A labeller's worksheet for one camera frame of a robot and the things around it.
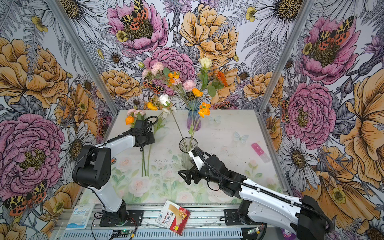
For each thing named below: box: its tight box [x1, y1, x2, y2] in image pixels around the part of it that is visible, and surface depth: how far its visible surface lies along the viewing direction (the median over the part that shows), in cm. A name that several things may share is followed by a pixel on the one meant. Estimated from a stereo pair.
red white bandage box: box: [155, 200, 191, 236], surface depth 73 cm
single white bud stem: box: [158, 94, 188, 151], surface depth 72 cm
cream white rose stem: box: [198, 57, 213, 90], surface depth 91 cm
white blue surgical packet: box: [66, 203, 96, 230], surface depth 76 cm
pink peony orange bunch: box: [125, 108, 147, 128], surface depth 117 cm
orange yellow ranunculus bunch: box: [189, 87, 211, 150], surface depth 81 cm
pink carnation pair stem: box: [173, 78, 196, 103], surface depth 91 cm
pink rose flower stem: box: [142, 62, 190, 99], surface depth 85 cm
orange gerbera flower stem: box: [207, 71, 228, 97], surface depth 89 cm
